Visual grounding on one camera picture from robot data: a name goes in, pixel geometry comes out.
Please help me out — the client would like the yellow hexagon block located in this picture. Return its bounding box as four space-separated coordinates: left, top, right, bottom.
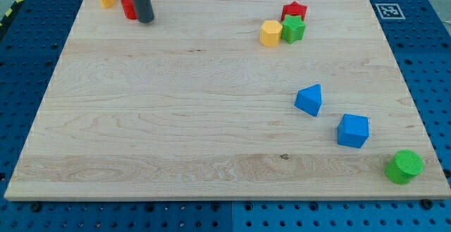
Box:
259 20 283 47

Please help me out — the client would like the white fiducial marker tag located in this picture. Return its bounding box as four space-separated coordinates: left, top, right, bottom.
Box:
375 3 405 20

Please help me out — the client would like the blue triangle block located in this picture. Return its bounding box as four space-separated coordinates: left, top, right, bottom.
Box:
294 84 322 116

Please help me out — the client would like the green star block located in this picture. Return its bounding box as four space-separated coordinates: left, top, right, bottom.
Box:
281 14 306 44

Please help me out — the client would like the green cylinder block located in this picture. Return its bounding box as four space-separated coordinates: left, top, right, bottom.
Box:
385 149 424 185

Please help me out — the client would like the wooden board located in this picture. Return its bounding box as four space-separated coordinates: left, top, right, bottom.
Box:
5 0 450 201

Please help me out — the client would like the red star block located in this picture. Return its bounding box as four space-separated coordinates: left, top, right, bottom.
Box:
280 1 308 21

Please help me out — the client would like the blue cube block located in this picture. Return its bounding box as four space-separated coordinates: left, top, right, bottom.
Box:
337 114 369 148

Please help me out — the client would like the red cylinder block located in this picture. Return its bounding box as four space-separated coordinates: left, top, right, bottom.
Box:
121 0 137 20

